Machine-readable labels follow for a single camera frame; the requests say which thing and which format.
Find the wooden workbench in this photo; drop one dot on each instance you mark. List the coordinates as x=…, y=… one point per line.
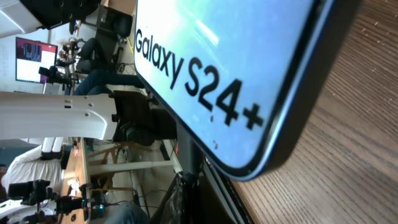
x=76, y=183

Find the person in white shirt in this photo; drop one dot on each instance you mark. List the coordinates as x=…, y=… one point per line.
x=29, y=167

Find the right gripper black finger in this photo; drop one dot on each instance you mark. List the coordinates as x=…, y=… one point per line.
x=177, y=205

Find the computer monitor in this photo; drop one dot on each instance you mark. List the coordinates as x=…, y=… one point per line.
x=31, y=55

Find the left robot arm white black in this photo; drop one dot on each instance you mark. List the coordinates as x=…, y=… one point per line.
x=118, y=116

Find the blue Galaxy S24+ smartphone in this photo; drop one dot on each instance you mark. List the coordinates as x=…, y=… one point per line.
x=241, y=77

